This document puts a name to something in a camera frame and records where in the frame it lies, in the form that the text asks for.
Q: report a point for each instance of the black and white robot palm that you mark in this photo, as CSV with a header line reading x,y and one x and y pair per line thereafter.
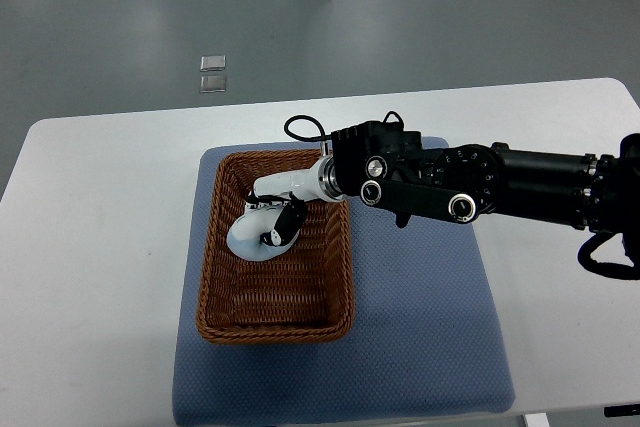
x,y
288,193

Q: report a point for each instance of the metal floor plate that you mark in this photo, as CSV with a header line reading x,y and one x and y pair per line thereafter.
x,y
213,83
212,63

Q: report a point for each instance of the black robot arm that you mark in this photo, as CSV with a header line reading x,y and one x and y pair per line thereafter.
x,y
388,168

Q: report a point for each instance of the brown wicker basket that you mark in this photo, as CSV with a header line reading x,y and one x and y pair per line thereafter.
x,y
303,295

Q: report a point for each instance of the blue quilted mat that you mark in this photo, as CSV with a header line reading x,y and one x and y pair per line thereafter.
x,y
425,341

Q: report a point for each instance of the lower metal floor plate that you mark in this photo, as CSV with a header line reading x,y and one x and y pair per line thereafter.
x,y
213,83

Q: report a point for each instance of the upper metal floor plate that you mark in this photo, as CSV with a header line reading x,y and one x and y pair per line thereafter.
x,y
212,63

